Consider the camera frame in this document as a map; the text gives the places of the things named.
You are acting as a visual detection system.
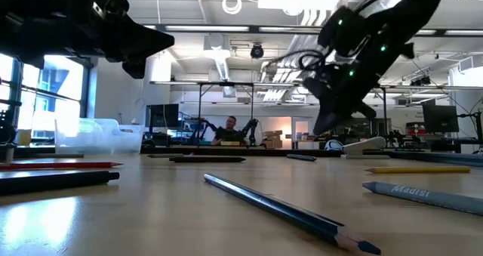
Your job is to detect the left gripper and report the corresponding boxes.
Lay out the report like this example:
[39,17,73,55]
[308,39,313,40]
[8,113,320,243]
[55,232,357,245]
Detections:
[56,0,175,79]

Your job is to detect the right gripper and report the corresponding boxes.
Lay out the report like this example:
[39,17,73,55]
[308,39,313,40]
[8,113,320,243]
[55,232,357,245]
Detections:
[303,65,378,135]

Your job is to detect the yellow pencil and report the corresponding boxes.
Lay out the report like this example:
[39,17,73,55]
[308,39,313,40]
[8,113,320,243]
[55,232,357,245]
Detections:
[364,166,472,175]

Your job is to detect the dark blue pencil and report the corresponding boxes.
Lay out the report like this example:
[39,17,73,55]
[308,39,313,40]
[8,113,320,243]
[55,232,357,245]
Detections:
[203,172,382,256]

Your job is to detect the red pencil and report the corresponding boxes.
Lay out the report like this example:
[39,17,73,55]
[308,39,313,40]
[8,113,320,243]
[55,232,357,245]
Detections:
[0,161,124,171]

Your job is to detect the soccer ball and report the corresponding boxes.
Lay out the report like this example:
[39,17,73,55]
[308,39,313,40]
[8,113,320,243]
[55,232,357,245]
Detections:
[324,139,345,153]

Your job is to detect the white stapler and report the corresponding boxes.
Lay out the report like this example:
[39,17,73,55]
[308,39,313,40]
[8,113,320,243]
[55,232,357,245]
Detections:
[340,135,391,160]

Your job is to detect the black pen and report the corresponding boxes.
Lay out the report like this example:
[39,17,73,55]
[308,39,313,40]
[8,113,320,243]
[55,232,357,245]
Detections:
[0,170,121,196]
[168,155,247,164]
[286,153,318,162]

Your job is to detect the black monitor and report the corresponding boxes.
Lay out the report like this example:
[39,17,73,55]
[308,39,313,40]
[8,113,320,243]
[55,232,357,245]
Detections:
[422,103,460,134]
[146,103,180,129]

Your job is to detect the red storage box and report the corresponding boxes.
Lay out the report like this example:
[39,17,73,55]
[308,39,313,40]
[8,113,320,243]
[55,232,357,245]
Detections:
[405,121,426,137]

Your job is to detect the clear plastic bin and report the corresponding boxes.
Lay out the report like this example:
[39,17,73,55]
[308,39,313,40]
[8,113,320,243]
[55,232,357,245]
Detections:
[54,118,145,156]

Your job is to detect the person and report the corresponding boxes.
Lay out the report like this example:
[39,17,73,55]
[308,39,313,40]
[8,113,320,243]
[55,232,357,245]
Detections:
[211,115,246,147]

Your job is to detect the grey crayon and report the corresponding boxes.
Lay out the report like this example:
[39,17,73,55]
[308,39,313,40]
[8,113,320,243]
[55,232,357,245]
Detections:
[361,181,483,217]

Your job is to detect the yellow cup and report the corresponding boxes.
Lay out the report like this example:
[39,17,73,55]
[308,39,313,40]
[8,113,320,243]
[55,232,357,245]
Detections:
[16,128,32,147]

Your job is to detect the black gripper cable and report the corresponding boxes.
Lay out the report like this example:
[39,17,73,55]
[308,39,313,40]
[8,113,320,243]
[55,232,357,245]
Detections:
[263,48,330,72]

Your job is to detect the black overhead frame bar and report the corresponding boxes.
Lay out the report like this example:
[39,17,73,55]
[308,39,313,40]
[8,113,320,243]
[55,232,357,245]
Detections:
[143,23,483,36]

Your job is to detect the white cable coil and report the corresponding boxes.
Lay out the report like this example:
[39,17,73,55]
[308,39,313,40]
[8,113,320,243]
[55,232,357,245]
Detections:
[221,0,243,16]

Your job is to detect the black overhead camera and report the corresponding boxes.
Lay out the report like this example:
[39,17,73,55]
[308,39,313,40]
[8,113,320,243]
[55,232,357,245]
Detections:
[250,43,265,60]

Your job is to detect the white standoff post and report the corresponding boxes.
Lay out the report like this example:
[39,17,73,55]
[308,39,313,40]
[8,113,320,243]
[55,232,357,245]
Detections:
[3,143,15,164]

